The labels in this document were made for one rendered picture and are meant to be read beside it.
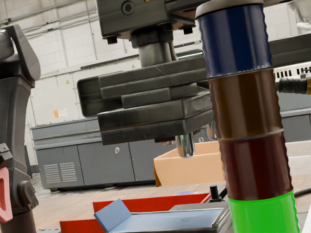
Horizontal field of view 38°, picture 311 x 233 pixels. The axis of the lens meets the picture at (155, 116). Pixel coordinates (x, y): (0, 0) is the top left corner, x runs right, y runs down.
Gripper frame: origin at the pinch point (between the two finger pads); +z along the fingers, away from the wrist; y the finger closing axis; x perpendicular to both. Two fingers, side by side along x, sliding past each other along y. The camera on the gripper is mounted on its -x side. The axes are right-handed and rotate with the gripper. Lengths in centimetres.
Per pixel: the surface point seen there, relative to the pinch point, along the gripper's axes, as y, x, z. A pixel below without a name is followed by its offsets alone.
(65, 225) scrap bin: -4.4, 13.3, 5.1
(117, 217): 14.5, 3.0, 10.1
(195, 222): 24.2, 2.5, 16.4
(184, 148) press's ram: 31.6, -2.4, 9.0
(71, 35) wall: -341, 630, -331
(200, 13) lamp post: 48, -22, 5
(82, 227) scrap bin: -1.7, 13.7, 7.1
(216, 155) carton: -64, 211, 7
